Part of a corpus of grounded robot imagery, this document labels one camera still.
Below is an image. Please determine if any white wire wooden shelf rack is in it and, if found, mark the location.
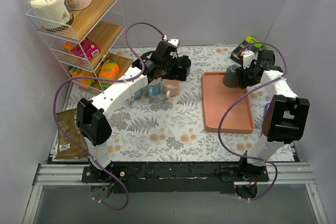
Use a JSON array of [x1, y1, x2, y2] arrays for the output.
[[26, 0, 125, 94]]

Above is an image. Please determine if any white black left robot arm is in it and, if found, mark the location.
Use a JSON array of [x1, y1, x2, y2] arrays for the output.
[[77, 39, 191, 182]]

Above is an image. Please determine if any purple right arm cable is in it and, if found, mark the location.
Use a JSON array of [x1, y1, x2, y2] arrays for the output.
[[217, 42, 287, 201]]

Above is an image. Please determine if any blue white gradient mug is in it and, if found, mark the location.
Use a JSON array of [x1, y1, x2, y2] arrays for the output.
[[129, 88, 143, 101]]

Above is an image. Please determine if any dark teal mug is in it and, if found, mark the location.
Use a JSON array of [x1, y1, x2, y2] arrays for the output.
[[223, 65, 239, 88]]

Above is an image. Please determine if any beige wrapped paper roll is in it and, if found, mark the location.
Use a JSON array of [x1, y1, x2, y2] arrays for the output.
[[28, 0, 73, 29]]

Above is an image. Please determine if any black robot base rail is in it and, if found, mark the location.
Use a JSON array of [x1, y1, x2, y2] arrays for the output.
[[81, 162, 269, 194]]

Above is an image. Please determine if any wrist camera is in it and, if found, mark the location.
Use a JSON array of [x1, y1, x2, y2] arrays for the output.
[[241, 50, 256, 69], [167, 38, 180, 58]]

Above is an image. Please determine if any terracotta pink tray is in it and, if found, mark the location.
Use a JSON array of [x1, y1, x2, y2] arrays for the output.
[[201, 72, 255, 134]]

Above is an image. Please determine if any peach pink mug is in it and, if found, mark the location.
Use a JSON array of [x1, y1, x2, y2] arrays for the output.
[[163, 79, 181, 99]]

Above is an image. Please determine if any purple small packet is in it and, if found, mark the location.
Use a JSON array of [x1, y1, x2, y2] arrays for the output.
[[264, 103, 270, 114]]

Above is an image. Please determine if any dark grey mug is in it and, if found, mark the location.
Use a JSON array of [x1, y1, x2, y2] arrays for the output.
[[182, 55, 192, 81]]

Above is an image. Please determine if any light blue mug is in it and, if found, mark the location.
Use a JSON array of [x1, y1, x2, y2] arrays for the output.
[[146, 78, 161, 97]]

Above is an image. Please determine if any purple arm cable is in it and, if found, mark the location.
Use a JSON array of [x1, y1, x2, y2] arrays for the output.
[[217, 42, 287, 201], [52, 22, 167, 210]]

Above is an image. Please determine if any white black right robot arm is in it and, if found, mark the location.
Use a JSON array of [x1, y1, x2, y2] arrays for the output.
[[235, 50, 310, 181]]

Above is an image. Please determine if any orange sponge box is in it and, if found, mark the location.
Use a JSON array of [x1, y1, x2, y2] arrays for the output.
[[98, 60, 120, 80]]

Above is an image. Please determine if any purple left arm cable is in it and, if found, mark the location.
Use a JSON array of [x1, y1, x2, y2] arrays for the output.
[[52, 22, 167, 210]]

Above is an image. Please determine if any black green product box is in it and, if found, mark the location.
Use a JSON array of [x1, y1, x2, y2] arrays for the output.
[[230, 36, 263, 65]]

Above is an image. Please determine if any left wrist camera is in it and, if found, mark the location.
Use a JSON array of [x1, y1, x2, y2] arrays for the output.
[[167, 38, 180, 58]]

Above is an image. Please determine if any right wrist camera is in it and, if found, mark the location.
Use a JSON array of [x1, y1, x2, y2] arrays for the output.
[[241, 50, 256, 69]]

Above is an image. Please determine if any pink sponge box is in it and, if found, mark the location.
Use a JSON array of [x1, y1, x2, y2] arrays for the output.
[[70, 37, 101, 60]]

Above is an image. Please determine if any orange yellow sponge pack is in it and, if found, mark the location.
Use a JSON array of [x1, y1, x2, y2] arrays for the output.
[[68, 65, 97, 88]]

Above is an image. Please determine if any brown snack bag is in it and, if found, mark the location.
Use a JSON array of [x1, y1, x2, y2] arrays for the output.
[[54, 108, 90, 159]]

